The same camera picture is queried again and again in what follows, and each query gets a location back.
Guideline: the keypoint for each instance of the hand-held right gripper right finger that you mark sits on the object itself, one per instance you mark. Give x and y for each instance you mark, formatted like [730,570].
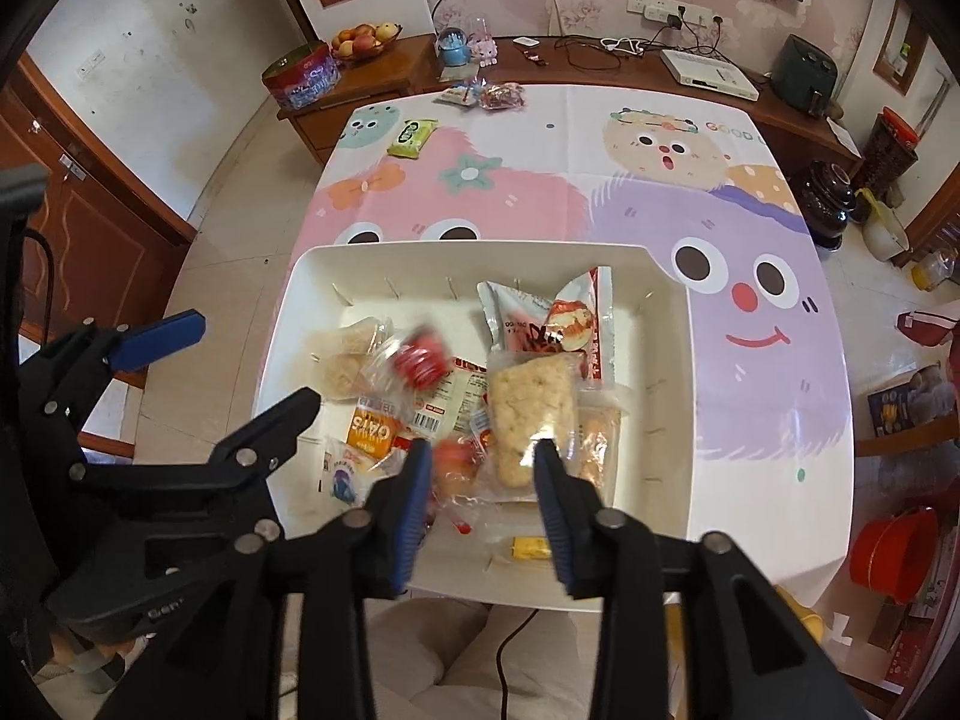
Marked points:
[551,510]

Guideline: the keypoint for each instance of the white set-top box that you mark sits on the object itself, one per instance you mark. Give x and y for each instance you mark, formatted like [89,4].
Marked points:
[709,73]

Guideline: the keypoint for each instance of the green snack packet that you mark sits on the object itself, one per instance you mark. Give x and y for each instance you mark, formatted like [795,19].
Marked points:
[412,139]

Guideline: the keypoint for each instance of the wooden door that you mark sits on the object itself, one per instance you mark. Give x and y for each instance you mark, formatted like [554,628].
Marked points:
[82,240]

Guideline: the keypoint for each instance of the white plastic tray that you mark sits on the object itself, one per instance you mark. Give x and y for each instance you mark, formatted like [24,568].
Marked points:
[660,360]

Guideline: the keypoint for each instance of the blue snow globe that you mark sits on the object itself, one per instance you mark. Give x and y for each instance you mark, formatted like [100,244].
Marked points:
[454,46]

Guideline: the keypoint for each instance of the brown woven bin red lid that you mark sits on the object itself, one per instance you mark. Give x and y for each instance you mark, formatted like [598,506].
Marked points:
[885,154]

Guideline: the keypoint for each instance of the yellow liquid jar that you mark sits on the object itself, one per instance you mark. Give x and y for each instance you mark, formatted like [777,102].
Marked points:
[934,270]

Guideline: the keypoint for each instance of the small white box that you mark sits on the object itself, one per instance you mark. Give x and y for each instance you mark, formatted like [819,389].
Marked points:
[527,41]

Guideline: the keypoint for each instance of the green air fryer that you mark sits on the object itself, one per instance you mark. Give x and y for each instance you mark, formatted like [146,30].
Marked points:
[806,75]

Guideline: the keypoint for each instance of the small reddish snack packet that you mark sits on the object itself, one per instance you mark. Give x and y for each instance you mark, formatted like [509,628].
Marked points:
[457,465]

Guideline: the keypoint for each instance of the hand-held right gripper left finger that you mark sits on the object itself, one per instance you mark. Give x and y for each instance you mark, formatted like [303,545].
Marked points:
[412,510]

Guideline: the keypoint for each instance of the orange label snack packet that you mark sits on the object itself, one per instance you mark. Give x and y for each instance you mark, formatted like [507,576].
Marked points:
[375,435]

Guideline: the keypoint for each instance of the red white label snack packet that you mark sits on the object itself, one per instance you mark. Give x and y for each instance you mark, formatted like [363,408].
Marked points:
[450,401]

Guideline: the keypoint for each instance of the red plastic basin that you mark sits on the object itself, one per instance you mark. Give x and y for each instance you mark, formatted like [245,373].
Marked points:
[892,555]

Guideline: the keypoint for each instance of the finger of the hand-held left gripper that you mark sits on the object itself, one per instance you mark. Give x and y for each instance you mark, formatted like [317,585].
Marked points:
[161,334]
[270,427]

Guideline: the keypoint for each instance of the dark brown jar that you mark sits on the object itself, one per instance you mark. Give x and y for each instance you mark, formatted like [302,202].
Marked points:
[821,202]

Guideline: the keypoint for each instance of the pink toy figure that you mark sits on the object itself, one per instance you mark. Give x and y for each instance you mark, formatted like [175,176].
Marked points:
[484,51]

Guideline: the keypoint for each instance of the cartoon printed tablecloth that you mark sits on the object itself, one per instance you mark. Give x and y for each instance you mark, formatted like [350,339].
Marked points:
[525,187]

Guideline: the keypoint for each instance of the flat white snack packet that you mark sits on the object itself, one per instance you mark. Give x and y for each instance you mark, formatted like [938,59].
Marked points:
[459,95]

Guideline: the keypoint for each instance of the pale puffed snack packet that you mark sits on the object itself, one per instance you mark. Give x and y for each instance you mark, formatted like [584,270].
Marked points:
[525,412]

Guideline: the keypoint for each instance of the pink white snack packet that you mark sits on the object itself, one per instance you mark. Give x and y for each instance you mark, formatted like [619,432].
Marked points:
[514,315]

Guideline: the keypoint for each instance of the person's legs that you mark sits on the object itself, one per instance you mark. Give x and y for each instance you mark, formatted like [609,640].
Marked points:
[450,652]

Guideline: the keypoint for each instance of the white blue snack packet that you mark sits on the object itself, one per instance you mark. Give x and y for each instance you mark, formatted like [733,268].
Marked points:
[346,472]

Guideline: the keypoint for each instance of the white wall socket strip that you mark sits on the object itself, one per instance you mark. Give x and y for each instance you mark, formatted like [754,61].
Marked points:
[667,9]

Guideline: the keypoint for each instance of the clear brown bread packet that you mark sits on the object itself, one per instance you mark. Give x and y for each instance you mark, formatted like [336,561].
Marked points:
[341,360]

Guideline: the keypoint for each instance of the fruit bowl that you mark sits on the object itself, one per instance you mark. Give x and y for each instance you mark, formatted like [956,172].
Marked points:
[364,41]

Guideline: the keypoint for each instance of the clear red candy packet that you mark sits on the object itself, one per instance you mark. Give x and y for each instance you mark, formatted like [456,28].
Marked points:
[502,97]

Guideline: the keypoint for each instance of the round red snack packet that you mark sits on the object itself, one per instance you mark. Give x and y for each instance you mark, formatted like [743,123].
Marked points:
[416,360]

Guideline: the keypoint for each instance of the small yellow snack packet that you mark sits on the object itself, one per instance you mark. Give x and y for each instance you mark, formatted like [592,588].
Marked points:
[532,547]

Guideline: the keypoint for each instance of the red round tin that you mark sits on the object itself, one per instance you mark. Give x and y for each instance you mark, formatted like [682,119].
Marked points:
[300,79]

